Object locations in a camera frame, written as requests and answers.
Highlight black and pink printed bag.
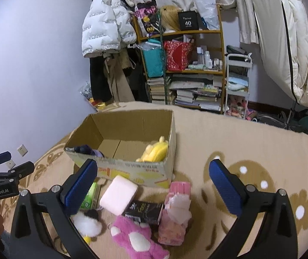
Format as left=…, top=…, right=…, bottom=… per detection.
left=135, top=1, right=161, bottom=37

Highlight stacks of books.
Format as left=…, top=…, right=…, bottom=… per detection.
left=146, top=73, right=223, bottom=112

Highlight cardboard box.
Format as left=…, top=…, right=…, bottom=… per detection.
left=63, top=110, right=177, bottom=189

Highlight white trolley cart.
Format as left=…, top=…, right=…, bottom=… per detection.
left=224, top=53, right=253, bottom=118

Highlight clear plastic bag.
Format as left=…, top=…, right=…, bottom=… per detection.
left=193, top=0, right=220, bottom=30

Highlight white fluffy plush toy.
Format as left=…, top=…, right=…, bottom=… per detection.
left=71, top=209, right=103, bottom=245

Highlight group of small bottles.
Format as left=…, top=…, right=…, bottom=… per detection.
left=196, top=47, right=224, bottom=71

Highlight beige flower blanket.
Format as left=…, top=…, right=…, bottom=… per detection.
left=32, top=101, right=308, bottom=259

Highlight dark purple plush toy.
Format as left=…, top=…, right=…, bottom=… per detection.
left=66, top=145, right=106, bottom=158

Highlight light blue folded cloth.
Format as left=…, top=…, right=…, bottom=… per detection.
left=227, top=76, right=249, bottom=91

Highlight black hanging trousers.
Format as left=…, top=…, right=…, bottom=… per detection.
left=90, top=57, right=114, bottom=101

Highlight black gift box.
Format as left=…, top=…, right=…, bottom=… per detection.
left=177, top=11, right=201, bottom=31

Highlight black hanging coat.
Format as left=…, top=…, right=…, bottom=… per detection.
left=127, top=49, right=149, bottom=103

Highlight person's grey clothing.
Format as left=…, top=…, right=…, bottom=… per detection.
left=0, top=232, right=12, bottom=252

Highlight wooden shelf rack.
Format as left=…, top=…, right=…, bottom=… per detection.
left=134, top=5, right=226, bottom=114

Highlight beige hanging trousers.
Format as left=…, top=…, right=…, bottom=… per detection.
left=103, top=51, right=137, bottom=101

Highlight plastic bag of toys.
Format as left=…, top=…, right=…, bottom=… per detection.
left=79, top=82, right=108, bottom=111

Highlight green pole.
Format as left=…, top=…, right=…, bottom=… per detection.
left=158, top=13, right=168, bottom=104

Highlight black item on cart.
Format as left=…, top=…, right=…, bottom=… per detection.
left=226, top=45, right=247, bottom=56

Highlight white paper roll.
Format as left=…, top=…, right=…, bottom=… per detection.
left=99, top=175, right=139, bottom=216

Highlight green packet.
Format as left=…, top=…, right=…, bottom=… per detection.
left=79, top=181, right=98, bottom=211

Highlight pink tissue packet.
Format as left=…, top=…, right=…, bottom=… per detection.
left=158, top=181, right=192, bottom=246

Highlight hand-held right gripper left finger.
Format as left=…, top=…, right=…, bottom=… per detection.
left=10, top=159, right=100, bottom=259

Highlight pink plush paw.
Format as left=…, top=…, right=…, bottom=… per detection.
left=109, top=215, right=170, bottom=259

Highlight small black box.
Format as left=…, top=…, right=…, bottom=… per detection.
left=122, top=201, right=164, bottom=226

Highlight blonde wig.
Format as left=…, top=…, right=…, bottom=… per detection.
left=161, top=5, right=183, bottom=31

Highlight yellow plush toy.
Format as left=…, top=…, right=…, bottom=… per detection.
left=136, top=136, right=169, bottom=163

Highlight white puffer jacket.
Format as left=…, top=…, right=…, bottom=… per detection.
left=82, top=0, right=137, bottom=58

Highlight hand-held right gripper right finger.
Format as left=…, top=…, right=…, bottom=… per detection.
left=208, top=159, right=299, bottom=259

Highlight red patterned bag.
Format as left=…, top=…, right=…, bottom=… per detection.
left=163, top=40, right=193, bottom=72

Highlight teal bag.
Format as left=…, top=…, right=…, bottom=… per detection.
left=143, top=39, right=165, bottom=78

